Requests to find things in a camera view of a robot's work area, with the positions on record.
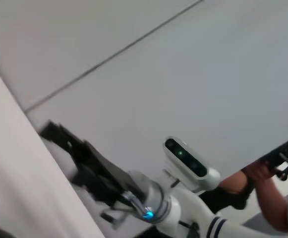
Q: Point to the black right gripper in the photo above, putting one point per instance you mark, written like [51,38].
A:
[101,173]

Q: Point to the bare person forearm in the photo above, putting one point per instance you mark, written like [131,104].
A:
[273,203]
[233,183]

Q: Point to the bare person hand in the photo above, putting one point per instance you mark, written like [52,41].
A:
[257,169]

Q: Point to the black handheld teleoperation device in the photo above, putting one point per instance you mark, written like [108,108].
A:
[282,156]

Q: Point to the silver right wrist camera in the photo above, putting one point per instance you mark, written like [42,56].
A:
[186,158]

